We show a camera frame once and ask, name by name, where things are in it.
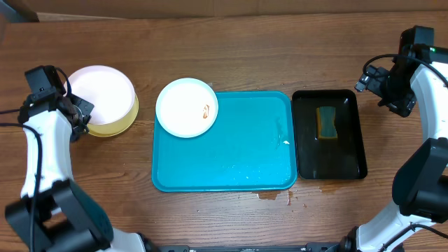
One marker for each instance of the yellow-green plate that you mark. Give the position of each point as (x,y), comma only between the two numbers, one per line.
(117,127)

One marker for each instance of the white plate with blue rim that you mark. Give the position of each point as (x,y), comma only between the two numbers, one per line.
(186,107)

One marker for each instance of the black plastic tray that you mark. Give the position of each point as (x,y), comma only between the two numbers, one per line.
(342,158)

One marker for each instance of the white plate with red stain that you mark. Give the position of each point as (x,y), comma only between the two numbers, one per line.
(109,90)

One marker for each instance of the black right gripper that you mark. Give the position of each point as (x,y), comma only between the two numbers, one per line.
(379,85)

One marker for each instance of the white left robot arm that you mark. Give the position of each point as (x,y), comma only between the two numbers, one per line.
(54,213)

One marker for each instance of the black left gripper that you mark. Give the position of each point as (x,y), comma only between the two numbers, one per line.
(89,107)

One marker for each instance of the yellow green sponge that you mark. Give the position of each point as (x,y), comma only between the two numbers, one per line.
(325,122)

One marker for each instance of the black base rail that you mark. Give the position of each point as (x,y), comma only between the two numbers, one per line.
(310,247)

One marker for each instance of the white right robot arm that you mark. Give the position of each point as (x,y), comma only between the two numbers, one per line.
(419,189)

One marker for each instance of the teal plastic tray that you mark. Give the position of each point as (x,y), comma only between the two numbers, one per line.
(250,147)

